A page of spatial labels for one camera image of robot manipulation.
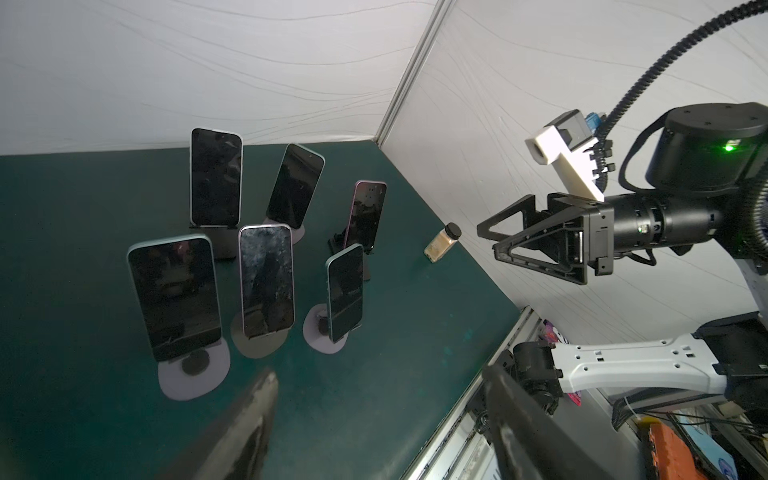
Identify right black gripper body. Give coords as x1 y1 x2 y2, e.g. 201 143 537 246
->
547 193 615 285

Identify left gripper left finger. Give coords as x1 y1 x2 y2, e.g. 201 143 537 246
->
157 368 279 479

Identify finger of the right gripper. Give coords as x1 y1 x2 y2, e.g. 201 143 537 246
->
477 194 549 242
493 226 587 285

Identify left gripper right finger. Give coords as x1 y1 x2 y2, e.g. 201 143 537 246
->
482 365 611 480

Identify grey round stand front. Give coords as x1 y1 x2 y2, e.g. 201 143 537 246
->
302 304 348 355

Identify grey round stand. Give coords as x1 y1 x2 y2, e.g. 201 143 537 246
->
230 313 291 359
157 339 231 401
302 304 348 355
262 218 305 245

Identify green-edged phone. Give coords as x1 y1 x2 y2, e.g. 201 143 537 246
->
325 243 364 343
126 234 222 362

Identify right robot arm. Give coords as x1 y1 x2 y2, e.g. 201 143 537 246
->
477 1 767 413

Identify grey round stand left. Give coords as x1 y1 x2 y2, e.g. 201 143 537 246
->
157 339 231 401

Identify grey round stand centre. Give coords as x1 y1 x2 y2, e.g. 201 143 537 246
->
230 313 291 359

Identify black stand right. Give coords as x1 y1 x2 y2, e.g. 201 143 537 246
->
328 229 371 282

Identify black stand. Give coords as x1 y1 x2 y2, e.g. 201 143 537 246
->
189 225 239 261
328 229 371 282

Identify centre cracked phone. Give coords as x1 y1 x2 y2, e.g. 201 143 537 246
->
238 224 295 338

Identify black stand back left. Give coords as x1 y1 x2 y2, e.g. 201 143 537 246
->
189 225 239 261

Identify grey round stand back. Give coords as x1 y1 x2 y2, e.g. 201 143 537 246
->
262 218 305 245

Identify back middle black phone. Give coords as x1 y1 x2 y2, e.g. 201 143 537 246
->
266 144 325 229

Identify black phone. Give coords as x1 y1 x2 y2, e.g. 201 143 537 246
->
190 127 243 227
266 144 325 229

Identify back left black phone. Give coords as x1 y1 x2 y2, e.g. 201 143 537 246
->
190 127 243 227

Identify small jar black lid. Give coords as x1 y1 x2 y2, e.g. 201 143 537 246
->
424 222 462 263

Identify pink candy bag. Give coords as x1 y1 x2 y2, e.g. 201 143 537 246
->
538 319 582 406

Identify green table mat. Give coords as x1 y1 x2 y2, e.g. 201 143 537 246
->
0 140 522 480

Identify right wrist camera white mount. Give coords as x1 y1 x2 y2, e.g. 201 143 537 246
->
525 109 605 202

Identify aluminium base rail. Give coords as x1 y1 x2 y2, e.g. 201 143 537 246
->
401 305 544 480

